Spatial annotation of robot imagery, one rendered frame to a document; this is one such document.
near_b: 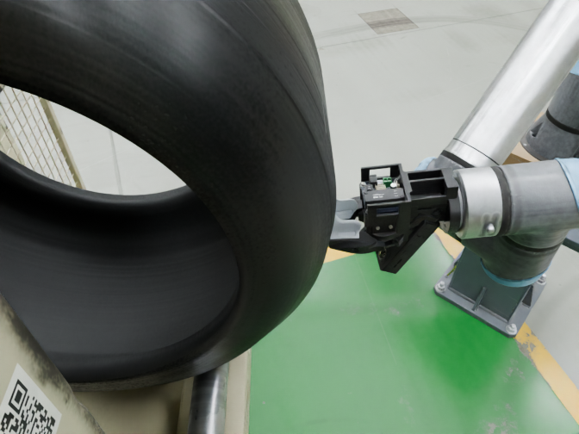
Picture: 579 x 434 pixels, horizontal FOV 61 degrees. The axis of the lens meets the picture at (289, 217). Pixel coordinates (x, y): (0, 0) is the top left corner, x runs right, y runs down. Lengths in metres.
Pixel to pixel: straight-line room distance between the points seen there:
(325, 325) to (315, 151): 1.42
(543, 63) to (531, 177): 0.22
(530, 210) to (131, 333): 0.55
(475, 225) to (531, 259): 0.13
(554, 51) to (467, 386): 1.19
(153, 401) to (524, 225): 0.57
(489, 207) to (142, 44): 0.45
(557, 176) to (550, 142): 0.80
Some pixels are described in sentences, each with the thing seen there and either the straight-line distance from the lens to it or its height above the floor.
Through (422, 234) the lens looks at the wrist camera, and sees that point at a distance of 0.66.
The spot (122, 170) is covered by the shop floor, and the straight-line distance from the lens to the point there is 2.44.
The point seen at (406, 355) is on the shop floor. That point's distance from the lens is 1.76.
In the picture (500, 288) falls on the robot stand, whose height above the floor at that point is 0.16.
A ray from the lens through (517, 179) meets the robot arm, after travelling 0.65.
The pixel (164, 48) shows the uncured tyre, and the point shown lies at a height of 1.38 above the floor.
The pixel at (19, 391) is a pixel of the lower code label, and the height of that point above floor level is 1.24.
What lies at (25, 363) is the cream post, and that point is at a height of 1.25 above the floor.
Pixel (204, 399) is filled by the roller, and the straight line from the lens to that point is 0.65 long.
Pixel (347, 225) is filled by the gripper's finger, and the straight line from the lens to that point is 0.62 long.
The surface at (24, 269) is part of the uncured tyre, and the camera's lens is 0.81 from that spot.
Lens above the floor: 1.52
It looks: 46 degrees down
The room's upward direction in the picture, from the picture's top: straight up
